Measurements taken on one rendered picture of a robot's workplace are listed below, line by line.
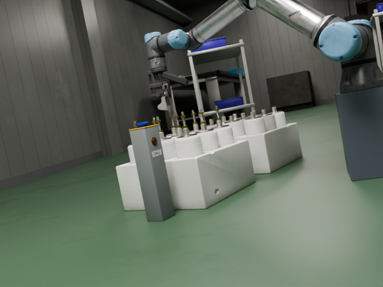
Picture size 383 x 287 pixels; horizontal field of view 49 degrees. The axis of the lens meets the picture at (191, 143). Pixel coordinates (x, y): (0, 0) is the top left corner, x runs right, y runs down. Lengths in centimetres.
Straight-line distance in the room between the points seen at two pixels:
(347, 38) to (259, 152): 73
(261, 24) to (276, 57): 78
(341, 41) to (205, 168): 60
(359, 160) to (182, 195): 61
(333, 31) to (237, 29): 816
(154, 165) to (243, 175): 44
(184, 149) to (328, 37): 59
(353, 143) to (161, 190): 66
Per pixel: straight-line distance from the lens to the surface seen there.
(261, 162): 191
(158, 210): 139
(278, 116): 214
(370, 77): 153
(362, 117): 150
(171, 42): 176
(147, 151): 136
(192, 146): 147
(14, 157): 393
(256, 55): 940
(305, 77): 813
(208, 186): 146
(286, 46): 936
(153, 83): 183
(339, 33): 140
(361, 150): 151
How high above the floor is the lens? 33
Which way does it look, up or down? 4 degrees down
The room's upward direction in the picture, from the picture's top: 11 degrees counter-clockwise
